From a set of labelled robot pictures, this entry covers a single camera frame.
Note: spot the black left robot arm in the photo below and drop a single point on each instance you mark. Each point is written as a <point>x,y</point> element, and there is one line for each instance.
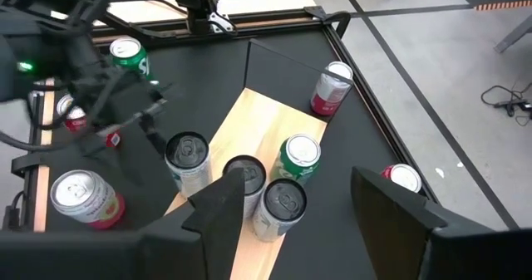
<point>37,26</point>

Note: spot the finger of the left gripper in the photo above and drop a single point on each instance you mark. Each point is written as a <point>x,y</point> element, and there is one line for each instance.
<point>153,139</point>
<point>133,119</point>

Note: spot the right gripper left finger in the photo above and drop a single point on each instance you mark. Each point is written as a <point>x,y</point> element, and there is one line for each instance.
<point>124,255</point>

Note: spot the pink white Spindrift can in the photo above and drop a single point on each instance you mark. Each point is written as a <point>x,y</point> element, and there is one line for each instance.
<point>87,199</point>
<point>330,91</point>

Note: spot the grey metal leg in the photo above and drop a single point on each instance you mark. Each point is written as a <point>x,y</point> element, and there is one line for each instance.
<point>515,35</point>

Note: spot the silver Celsius Peach Vibe can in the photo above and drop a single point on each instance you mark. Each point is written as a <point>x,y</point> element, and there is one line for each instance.
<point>282,207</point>
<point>187,163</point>
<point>253,176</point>

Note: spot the green Sprite can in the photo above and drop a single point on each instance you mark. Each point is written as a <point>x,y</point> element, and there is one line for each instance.
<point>297,157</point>
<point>129,55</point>

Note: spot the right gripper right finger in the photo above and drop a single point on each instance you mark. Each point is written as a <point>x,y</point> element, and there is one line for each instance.
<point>436,247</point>

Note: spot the black aluminium table frame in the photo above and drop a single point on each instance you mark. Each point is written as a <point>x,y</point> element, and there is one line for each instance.
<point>376,105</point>

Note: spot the wooden shelf black metal frame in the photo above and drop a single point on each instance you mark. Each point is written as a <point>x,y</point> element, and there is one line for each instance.
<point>262,122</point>

